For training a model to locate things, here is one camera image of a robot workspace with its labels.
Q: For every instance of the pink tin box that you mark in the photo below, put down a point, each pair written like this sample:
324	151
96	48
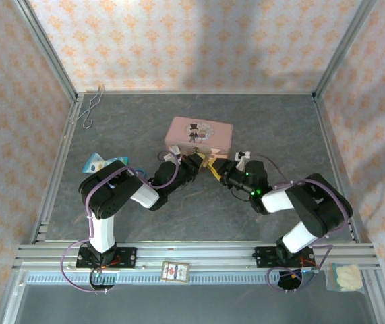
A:
212	141

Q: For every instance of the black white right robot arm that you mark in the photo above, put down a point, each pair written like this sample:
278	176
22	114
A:
317	202

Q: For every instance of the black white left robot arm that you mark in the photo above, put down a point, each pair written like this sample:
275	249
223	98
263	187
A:
111	192

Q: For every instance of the blue paper packet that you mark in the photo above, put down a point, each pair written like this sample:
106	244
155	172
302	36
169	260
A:
94	165

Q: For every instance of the small card pack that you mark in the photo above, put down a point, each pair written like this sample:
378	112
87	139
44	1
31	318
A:
175	271

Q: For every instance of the plastic bag with white pieces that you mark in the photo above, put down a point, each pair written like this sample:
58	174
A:
345	277

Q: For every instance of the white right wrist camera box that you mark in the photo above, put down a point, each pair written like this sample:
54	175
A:
242	158

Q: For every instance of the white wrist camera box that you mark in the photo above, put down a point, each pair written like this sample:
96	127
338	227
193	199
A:
173	153
242	158

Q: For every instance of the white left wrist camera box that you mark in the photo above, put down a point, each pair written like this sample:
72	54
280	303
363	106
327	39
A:
173	153

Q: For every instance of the aluminium cross rail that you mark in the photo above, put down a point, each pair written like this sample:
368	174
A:
195	251

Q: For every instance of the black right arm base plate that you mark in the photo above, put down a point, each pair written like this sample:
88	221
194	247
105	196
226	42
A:
263	257

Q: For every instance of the aluminium side rail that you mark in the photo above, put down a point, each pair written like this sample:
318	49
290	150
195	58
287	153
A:
62	158
328	141

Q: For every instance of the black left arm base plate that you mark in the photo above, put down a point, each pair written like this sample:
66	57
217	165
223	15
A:
128	257

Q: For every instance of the aluminium corner post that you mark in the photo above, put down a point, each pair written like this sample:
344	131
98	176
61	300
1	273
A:
49	50
342	50

